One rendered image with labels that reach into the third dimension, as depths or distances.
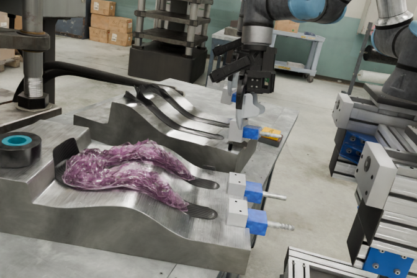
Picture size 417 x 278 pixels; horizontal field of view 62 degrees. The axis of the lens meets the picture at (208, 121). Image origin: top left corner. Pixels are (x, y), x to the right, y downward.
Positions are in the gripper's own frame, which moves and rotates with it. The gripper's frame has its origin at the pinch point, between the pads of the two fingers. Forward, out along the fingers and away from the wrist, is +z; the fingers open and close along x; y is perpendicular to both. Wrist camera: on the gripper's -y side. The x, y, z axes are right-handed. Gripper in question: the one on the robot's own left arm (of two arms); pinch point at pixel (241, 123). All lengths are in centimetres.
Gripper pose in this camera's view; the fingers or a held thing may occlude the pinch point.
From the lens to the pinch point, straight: 90.8
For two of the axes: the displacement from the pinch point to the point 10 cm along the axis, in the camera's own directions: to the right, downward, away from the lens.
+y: 9.4, 1.3, -3.2
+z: -0.7, 9.8, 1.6
